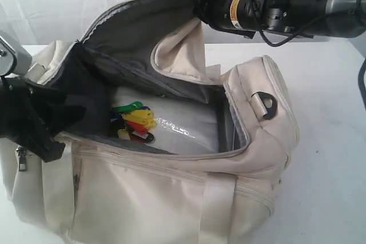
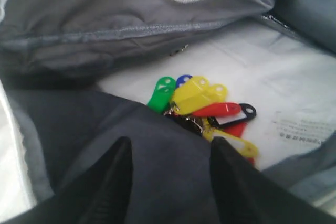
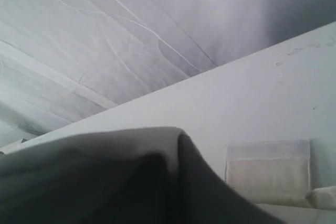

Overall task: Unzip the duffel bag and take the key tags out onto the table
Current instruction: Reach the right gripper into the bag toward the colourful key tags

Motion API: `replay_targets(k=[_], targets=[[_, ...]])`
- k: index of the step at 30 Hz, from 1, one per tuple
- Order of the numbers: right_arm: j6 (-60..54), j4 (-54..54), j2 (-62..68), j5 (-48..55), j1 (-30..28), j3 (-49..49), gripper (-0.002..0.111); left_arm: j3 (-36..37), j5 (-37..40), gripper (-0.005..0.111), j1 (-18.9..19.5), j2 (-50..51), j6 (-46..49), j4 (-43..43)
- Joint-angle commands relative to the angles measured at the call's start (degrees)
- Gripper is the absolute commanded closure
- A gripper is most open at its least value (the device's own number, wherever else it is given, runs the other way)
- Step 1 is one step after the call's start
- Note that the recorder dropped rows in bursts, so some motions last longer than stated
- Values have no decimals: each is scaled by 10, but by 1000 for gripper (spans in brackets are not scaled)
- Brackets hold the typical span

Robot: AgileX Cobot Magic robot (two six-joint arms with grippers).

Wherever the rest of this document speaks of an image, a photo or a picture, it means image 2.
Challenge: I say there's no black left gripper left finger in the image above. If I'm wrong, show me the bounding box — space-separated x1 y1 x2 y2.
7 137 133 224

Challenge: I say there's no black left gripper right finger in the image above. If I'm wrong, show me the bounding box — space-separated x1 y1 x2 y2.
209 137 335 223

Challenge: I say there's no colourful key tag bunch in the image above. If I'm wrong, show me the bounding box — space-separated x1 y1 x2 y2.
147 74 259 165

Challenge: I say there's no cream fabric duffel bag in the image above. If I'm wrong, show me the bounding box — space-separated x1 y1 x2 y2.
1 0 335 223

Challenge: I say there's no clear plastic wrapped package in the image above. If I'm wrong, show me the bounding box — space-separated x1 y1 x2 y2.
98 22 335 169

